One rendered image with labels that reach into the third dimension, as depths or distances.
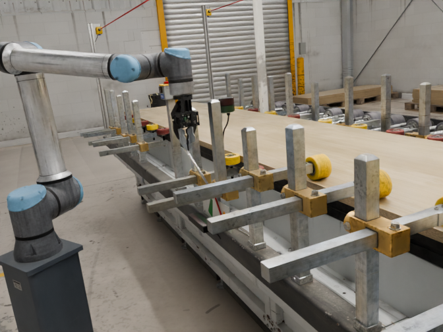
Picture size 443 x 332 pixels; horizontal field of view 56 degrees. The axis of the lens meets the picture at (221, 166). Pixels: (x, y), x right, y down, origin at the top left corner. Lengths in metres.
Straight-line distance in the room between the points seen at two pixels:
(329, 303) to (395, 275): 0.21
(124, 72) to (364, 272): 0.96
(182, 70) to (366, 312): 0.98
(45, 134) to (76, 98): 7.18
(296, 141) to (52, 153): 1.16
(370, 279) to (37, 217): 1.30
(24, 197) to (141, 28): 7.76
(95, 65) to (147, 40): 7.85
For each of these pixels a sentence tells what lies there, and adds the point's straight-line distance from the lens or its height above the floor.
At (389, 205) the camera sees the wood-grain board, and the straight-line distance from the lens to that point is 1.19.
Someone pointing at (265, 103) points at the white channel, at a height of 0.96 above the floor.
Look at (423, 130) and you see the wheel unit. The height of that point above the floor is 0.89.
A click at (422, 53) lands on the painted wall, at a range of 10.20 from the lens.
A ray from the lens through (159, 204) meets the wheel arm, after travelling 1.44.
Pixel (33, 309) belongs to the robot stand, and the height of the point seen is 0.42.
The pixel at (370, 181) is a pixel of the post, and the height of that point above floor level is 1.05.
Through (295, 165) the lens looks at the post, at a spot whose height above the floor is 1.04.
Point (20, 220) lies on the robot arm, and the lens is 1.83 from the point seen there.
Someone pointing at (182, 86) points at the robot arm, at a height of 1.23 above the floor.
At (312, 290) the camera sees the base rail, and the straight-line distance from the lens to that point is 1.18.
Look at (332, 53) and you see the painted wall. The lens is 11.57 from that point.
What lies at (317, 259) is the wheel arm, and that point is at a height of 0.95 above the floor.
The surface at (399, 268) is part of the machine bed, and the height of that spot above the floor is 0.75.
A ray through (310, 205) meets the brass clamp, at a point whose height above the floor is 0.95.
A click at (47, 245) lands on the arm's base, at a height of 0.65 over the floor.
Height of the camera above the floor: 1.32
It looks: 15 degrees down
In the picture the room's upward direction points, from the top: 5 degrees counter-clockwise
